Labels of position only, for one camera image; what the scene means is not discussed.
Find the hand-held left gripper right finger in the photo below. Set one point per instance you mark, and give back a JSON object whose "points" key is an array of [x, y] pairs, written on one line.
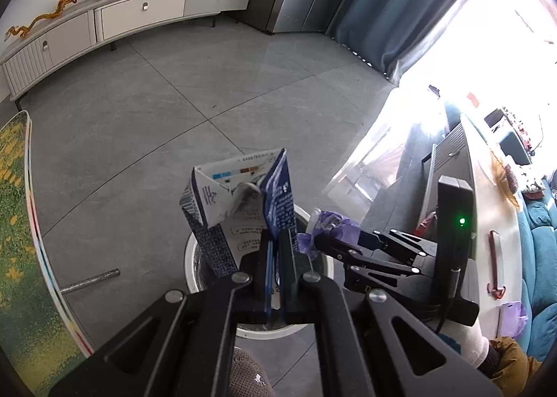
{"points": [[289, 292]]}

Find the teal sofa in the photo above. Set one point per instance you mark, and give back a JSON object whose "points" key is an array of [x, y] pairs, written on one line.
{"points": [[539, 223]]}

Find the golden dragon figurine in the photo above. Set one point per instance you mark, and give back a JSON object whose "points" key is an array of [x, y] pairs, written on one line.
{"points": [[43, 16]]}

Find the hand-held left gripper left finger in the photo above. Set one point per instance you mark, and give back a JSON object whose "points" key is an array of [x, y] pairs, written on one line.
{"points": [[261, 288]]}

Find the metal table leg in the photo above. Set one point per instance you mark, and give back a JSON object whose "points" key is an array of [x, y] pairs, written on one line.
{"points": [[91, 280]]}

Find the blue curtain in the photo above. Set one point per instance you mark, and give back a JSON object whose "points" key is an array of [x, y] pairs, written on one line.
{"points": [[391, 10]]}

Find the purple plastic bag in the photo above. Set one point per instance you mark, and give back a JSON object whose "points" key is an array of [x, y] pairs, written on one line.
{"points": [[513, 314]]}

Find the white desk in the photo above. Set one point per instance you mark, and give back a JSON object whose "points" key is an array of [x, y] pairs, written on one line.
{"points": [[487, 214]]}

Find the blue white milk carton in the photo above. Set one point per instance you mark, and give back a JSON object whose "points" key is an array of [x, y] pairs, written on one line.
{"points": [[213, 223]]}

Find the grey knit cloth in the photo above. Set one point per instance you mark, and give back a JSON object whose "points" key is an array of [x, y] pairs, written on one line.
{"points": [[248, 373]]}

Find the white television cabinet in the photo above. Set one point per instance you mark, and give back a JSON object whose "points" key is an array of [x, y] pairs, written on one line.
{"points": [[130, 14]]}

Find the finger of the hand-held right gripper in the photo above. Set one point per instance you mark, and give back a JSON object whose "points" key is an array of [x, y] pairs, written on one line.
{"points": [[383, 275], [378, 240]]}

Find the landscape print table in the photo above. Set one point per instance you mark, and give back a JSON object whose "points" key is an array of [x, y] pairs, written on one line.
{"points": [[21, 249]]}

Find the red plastic bag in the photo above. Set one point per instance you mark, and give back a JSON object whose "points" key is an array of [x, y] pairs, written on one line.
{"points": [[428, 223]]}

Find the purple wrapper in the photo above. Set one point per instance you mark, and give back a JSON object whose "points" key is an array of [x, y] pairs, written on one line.
{"points": [[330, 223]]}

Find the white trash bin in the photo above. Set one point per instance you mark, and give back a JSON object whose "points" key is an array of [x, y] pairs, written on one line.
{"points": [[191, 266]]}

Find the person's right forearm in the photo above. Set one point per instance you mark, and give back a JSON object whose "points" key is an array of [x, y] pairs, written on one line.
{"points": [[472, 345]]}

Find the brown snack bag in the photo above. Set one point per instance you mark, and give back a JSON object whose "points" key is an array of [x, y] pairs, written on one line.
{"points": [[507, 177]]}

